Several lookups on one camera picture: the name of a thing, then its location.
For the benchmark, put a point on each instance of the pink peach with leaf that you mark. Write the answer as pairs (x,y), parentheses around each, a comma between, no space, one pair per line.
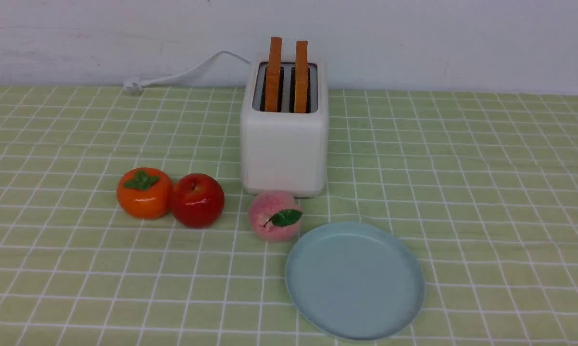
(275,216)

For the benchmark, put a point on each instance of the toast slice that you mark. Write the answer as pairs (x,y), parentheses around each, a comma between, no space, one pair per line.
(301,77)
(272,75)

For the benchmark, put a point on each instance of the light blue plate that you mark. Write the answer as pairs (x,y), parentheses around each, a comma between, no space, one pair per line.
(355,281)

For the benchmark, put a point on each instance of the red apple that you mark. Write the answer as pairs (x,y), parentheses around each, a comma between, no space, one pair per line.
(197,200)

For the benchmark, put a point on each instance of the orange persimmon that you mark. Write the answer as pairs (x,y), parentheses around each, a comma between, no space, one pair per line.
(144,193)

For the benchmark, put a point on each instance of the white two-slot toaster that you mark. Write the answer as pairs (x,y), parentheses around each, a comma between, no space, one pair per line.
(285,150)

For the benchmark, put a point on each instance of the green checkered tablecloth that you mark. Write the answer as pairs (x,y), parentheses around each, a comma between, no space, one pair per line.
(482,187)

